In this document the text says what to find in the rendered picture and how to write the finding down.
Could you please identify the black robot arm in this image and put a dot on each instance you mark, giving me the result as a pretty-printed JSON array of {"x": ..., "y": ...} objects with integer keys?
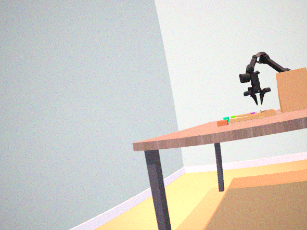
[{"x": 250, "y": 75}]

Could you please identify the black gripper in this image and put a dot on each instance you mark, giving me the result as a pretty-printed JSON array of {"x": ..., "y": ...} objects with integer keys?
[{"x": 256, "y": 87}]

